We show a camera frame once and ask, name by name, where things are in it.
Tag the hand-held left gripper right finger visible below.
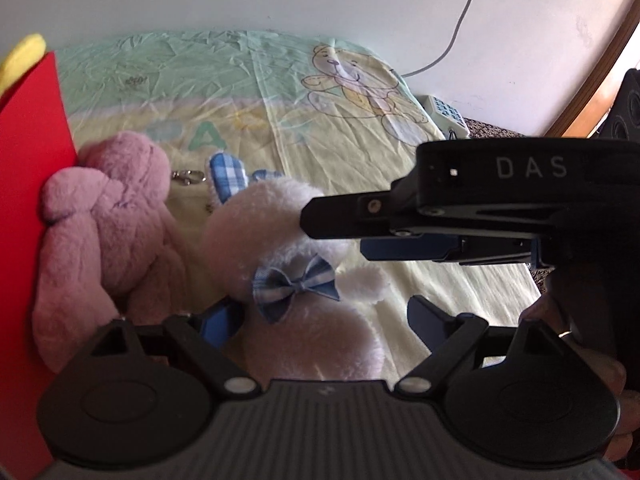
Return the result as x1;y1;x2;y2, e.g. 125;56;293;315
394;295;568;396

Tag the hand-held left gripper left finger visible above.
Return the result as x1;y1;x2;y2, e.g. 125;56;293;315
91;296;262;402

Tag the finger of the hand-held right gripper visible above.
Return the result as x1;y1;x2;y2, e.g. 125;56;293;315
300;191;401;240
360;235;536;265

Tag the white plush bunny blue bow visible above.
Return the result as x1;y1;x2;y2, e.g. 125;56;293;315
200;152;391;381

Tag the pink plush bunny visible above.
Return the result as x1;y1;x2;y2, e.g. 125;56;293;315
32;130;201;373

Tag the red cardboard box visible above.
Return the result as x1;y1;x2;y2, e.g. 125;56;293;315
0;51;78;480

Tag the person's right hand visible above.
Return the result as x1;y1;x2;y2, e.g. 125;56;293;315
520;267;640;461

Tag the bear print bed sheet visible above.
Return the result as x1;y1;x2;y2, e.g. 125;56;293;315
55;30;543;381

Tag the brown floral cloth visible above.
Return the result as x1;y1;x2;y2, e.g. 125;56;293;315
462;117;526;140

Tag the white power strip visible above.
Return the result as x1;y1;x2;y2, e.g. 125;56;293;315
425;94;471;141

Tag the black speaker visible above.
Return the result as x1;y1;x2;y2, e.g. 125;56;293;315
600;67;640;141

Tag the wooden door frame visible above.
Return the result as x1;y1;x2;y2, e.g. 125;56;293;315
542;7;640;138

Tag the white wall cable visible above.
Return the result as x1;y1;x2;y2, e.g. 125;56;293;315
402;0;485;78

